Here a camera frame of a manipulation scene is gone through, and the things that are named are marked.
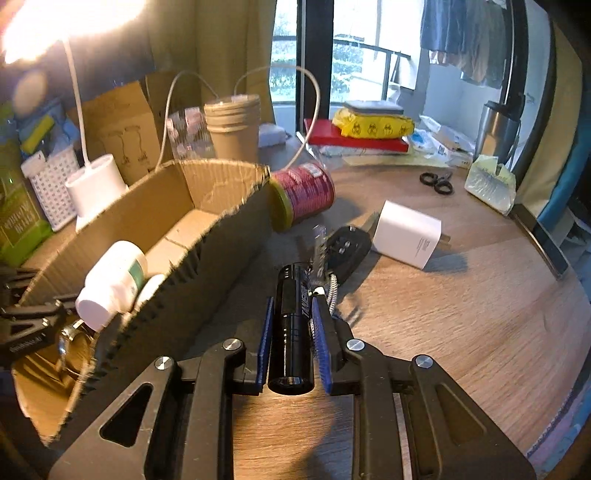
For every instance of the stack of brown paper cups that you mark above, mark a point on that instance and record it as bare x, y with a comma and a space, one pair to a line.
233, 134

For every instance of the printed light blue blanket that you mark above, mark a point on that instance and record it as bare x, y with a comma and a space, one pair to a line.
568, 438

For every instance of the white plastic packets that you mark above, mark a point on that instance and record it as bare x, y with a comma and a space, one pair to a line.
443, 138

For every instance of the balcony railing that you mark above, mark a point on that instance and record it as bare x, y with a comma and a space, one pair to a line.
369, 44

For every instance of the blue curtain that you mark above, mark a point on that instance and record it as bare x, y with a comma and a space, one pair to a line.
572, 194
129, 55

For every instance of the green sponge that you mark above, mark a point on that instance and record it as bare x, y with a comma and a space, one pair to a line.
37, 134

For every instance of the yellow curtain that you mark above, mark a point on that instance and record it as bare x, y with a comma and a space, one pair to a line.
221, 41
558, 115

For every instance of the white desk lamp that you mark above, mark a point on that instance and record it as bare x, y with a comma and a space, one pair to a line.
94, 184

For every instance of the green plastic bag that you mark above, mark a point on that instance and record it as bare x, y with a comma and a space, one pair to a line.
18, 221

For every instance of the black scissors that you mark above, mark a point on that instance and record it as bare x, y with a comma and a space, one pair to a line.
441, 185

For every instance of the black flashlight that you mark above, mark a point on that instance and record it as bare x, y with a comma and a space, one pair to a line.
291, 332

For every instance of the small white plug adapter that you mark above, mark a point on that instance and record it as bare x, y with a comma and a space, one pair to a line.
273, 134

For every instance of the green tissue pack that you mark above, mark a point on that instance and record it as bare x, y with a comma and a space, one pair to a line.
489, 184

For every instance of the silver key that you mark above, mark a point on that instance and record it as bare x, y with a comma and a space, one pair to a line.
318, 249

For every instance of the red can with yellow lid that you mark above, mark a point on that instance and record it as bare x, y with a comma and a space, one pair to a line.
304, 194

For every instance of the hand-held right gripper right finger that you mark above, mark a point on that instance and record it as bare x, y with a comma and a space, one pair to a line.
321, 341

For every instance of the beige envelope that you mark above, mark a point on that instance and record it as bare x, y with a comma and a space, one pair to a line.
392, 159

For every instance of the hanging beige shirt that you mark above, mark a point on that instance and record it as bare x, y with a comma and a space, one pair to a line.
471, 41

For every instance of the cardboard box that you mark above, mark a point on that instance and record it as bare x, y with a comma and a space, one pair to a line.
207, 263

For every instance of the white earbuds case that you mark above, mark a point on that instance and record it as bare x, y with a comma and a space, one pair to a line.
150, 288

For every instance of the red book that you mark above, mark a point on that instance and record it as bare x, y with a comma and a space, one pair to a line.
323, 136

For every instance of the white cube charger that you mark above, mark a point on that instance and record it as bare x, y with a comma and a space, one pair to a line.
406, 235

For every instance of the white plastic basket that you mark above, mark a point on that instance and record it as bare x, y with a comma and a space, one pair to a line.
51, 184

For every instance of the grey power bank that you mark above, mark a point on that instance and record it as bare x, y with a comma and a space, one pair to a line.
374, 107

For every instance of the hanging grey green jacket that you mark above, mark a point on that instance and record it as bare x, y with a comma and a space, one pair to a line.
501, 46

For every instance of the blue plastic bag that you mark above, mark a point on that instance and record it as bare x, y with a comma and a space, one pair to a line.
64, 124

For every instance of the hanging blue shirt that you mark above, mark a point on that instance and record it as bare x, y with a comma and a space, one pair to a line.
441, 23

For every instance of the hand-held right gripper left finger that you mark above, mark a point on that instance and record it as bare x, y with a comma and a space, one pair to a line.
264, 341

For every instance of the printed cardboard lamp packaging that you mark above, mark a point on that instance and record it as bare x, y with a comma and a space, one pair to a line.
120, 120

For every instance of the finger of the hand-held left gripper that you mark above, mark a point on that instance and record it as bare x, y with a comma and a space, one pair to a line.
18, 282
32, 321

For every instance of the black sliding door frame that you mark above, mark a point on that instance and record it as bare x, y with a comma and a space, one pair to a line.
531, 55
314, 46

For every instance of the steel thermos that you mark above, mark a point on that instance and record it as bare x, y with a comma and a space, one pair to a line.
498, 129

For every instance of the white pill bottle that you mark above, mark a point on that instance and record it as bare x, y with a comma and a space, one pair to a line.
111, 281

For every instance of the black car key fob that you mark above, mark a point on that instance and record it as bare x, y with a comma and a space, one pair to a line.
346, 247

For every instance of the black tablet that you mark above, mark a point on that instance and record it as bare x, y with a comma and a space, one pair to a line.
545, 240

